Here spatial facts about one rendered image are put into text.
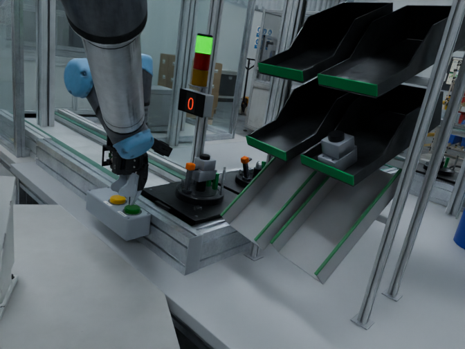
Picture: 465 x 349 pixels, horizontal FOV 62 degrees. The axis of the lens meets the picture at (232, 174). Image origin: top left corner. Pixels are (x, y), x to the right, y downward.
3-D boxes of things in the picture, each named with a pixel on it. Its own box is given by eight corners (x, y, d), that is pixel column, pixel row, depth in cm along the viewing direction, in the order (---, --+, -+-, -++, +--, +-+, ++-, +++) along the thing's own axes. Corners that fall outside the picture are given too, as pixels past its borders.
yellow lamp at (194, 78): (198, 86, 121) (200, 70, 120) (187, 83, 124) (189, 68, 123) (210, 86, 125) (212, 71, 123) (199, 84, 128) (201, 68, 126)
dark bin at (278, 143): (286, 162, 80) (281, 130, 76) (247, 145, 89) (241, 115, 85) (373, 109, 91) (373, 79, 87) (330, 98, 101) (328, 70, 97)
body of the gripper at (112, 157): (100, 167, 93) (103, 118, 89) (131, 164, 99) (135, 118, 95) (117, 179, 88) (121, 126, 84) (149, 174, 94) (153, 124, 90)
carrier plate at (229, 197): (194, 228, 98) (195, 220, 97) (140, 194, 113) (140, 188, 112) (255, 210, 115) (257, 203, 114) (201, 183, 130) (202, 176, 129)
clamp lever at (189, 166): (186, 190, 107) (190, 164, 105) (181, 188, 108) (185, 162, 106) (196, 189, 110) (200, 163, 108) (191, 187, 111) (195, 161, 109)
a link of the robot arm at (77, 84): (97, 93, 71) (143, 93, 80) (70, 47, 73) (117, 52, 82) (80, 120, 76) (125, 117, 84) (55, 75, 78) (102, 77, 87)
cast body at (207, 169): (198, 182, 108) (201, 158, 106) (188, 177, 111) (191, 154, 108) (220, 179, 114) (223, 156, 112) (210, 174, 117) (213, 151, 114)
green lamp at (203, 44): (202, 53, 118) (204, 36, 117) (191, 51, 121) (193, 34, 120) (214, 55, 122) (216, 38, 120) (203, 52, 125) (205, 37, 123)
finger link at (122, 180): (106, 203, 96) (108, 167, 94) (127, 199, 101) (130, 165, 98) (113, 208, 94) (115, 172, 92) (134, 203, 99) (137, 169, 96)
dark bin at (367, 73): (376, 98, 65) (376, 55, 61) (317, 86, 75) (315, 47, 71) (466, 45, 77) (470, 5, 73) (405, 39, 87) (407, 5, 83)
